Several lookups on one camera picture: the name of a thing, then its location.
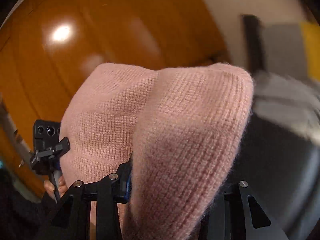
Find pink knit sweater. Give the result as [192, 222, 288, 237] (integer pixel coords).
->
[60, 63, 253, 239]

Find person's left hand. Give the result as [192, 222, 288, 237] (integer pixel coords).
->
[43, 176, 68, 200]

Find wooden wardrobe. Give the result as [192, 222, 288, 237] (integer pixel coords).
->
[0, 0, 231, 201]

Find grey sweatshirt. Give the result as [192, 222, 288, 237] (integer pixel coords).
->
[253, 72, 319, 146]

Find grey yellow blue sofa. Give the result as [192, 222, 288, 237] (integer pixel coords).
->
[241, 15, 319, 82]

